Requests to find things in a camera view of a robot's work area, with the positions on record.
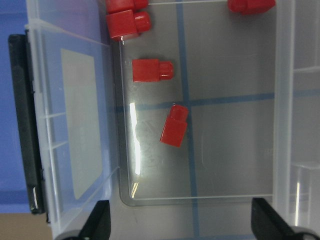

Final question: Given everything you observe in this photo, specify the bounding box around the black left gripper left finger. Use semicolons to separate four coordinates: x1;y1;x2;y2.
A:
78;200;111;240

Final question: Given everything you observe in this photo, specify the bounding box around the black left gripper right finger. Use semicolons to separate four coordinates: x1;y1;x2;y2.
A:
250;197;300;240

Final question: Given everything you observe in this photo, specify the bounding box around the red block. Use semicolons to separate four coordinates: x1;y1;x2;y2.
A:
227;0;276;15
132;59;174;83
160;104;189;148
106;10;152;42

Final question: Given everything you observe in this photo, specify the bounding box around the blue plastic tray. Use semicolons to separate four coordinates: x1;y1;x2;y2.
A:
0;0;106;215

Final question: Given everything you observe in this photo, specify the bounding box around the clear plastic storage box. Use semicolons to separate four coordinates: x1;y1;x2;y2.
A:
26;0;320;240

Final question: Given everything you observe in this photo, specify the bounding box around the red block by corner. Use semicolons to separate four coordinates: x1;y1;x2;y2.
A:
106;10;152;42

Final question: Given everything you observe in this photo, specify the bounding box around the red block upper corner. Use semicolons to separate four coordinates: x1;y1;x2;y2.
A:
105;0;149;14

